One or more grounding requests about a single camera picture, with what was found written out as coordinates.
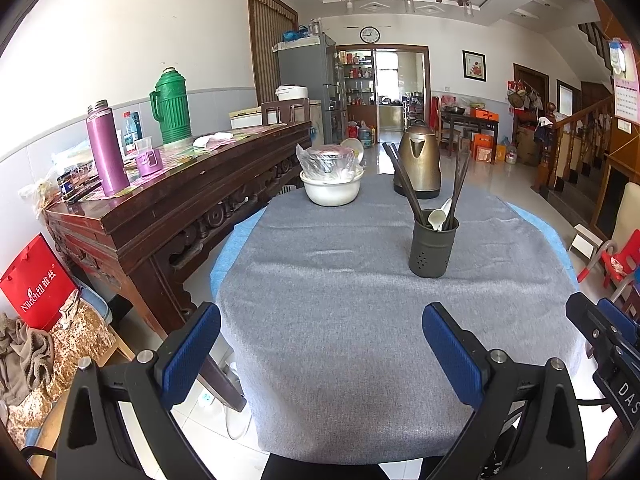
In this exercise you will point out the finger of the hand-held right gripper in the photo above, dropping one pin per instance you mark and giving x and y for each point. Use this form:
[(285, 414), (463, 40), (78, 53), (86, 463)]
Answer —
[(620, 317), (592, 325)]

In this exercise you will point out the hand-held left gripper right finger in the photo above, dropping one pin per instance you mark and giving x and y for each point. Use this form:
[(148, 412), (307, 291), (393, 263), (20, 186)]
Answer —
[(450, 355)]

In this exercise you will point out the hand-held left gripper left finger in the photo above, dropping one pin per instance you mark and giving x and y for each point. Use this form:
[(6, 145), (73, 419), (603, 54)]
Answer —
[(190, 355)]

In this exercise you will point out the dark grey utensil holder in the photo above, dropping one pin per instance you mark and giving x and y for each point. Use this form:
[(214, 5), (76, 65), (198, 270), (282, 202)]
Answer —
[(432, 255)]

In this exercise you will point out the white spoon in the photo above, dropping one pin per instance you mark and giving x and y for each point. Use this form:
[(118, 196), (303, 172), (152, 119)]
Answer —
[(446, 207), (436, 219)]

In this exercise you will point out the dark brown chopstick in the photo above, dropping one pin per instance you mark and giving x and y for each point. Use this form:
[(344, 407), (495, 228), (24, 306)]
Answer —
[(406, 201), (388, 151), (454, 195), (462, 185)]

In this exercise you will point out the person's right forearm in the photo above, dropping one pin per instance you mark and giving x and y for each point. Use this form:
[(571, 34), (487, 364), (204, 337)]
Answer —
[(620, 455)]

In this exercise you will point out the white power strip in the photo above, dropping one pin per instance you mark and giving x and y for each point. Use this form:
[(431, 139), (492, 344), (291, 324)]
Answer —
[(207, 399)]

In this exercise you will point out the red child chair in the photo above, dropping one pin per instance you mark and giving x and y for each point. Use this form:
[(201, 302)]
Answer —
[(617, 265)]

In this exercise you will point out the white stool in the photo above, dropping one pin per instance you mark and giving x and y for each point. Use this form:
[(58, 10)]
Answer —
[(586, 242)]

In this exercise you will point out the cream chair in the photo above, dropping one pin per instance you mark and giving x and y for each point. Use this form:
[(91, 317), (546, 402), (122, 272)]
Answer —
[(629, 220)]

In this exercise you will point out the speckled brown cushion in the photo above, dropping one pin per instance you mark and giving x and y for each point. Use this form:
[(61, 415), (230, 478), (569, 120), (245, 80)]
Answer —
[(85, 340)]

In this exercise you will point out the blue tablecloth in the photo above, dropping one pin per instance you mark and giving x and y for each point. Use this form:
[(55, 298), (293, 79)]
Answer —
[(227, 255)]

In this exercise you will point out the grey tablecloth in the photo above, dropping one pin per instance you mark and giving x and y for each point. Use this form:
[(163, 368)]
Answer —
[(330, 310)]

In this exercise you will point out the carved wooden sideboard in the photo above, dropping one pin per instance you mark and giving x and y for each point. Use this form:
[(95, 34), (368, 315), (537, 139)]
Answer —
[(150, 220)]

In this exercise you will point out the brown cloth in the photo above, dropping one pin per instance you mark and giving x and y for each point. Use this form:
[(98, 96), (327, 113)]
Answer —
[(25, 360)]

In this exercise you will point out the red shopping bag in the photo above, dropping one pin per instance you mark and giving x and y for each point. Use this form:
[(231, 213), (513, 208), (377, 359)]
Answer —
[(37, 285)]

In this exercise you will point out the wooden stair railing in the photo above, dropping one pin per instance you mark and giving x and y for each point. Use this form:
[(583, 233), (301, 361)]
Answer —
[(570, 145)]

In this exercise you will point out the clear water bottles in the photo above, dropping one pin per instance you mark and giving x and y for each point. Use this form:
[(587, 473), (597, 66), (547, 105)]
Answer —
[(509, 154)]

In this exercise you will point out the bronze electric kettle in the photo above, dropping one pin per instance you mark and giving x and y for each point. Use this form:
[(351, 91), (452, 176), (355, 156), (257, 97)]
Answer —
[(420, 165)]

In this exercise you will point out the purple plastic cup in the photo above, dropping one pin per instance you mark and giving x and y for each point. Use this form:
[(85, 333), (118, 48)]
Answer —
[(150, 164)]

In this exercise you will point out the white bowl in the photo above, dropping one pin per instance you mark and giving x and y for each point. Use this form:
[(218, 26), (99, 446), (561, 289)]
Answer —
[(330, 191)]

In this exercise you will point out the orange box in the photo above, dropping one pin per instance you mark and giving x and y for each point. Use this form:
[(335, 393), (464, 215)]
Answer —
[(483, 149)]

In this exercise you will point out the white cloth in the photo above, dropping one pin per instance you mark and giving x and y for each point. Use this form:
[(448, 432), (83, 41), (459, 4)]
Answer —
[(212, 141)]

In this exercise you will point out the purple thermos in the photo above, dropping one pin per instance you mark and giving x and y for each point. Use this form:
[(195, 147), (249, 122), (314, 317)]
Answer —
[(107, 155)]

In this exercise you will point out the snack bags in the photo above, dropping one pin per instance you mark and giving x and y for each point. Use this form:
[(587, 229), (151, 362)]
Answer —
[(55, 185)]

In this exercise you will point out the clear plastic bag with bowls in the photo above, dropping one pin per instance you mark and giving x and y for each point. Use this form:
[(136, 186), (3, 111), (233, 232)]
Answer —
[(327, 160)]

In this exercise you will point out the plastic water bottle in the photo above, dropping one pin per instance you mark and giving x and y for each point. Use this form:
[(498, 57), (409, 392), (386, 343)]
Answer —
[(131, 130)]

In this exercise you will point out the blue water jug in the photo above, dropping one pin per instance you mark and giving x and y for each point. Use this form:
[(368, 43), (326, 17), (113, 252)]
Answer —
[(366, 136)]

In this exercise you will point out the dark wooden table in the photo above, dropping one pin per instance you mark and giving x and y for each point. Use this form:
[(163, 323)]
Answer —
[(470, 121)]

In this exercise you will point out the green thermos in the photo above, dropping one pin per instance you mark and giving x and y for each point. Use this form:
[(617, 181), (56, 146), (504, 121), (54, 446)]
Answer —
[(175, 110)]

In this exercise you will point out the wooden chair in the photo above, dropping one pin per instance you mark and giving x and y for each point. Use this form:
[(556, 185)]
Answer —
[(285, 110)]

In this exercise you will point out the grey refrigerator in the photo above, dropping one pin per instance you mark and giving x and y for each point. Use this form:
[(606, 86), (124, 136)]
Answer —
[(305, 75)]

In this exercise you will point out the brown striped curtain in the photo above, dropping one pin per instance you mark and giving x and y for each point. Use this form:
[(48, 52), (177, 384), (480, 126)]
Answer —
[(270, 45)]

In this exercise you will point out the wall calendar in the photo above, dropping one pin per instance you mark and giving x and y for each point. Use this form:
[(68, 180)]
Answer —
[(627, 102)]

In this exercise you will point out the framed wall picture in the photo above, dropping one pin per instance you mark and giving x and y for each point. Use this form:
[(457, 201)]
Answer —
[(474, 65)]

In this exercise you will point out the round wall clock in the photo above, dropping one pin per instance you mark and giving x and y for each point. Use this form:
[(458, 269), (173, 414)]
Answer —
[(370, 34)]

